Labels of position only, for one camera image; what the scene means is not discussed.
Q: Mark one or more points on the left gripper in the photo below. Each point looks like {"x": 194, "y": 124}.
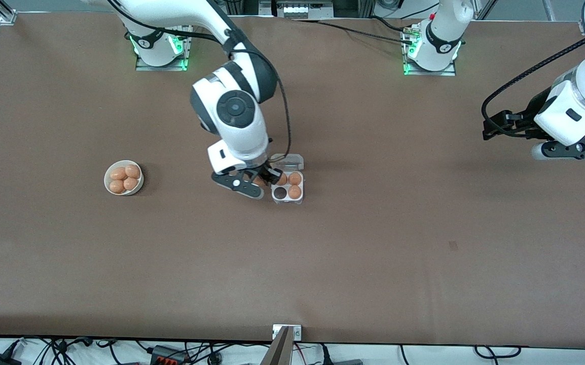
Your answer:
{"x": 524, "y": 123}

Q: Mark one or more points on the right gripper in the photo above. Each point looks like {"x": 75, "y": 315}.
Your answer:
{"x": 268, "y": 174}

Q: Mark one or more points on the clear plastic egg box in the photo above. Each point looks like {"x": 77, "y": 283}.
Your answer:
{"x": 292, "y": 162}

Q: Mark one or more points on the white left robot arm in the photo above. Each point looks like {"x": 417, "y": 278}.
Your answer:
{"x": 439, "y": 40}

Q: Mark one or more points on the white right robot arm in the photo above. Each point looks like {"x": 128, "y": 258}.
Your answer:
{"x": 236, "y": 109}

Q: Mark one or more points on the white round bowl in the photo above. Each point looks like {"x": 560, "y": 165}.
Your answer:
{"x": 142, "y": 181}

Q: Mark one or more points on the grey power strip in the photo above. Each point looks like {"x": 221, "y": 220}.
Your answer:
{"x": 302, "y": 10}

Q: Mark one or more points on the grey metal beam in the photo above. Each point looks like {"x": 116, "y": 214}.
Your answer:
{"x": 277, "y": 352}

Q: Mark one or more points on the black and orange adapter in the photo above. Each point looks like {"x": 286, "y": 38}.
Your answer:
{"x": 168, "y": 354}

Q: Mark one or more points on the black power adapter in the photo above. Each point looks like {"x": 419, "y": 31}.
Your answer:
{"x": 1, "y": 360}

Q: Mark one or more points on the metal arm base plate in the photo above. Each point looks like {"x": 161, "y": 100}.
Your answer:
{"x": 449, "y": 72}
{"x": 143, "y": 66}

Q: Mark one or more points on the small metal bracket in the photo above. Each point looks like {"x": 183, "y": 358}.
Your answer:
{"x": 297, "y": 332}

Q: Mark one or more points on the aluminium corner bracket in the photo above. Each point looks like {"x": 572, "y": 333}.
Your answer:
{"x": 7, "y": 18}

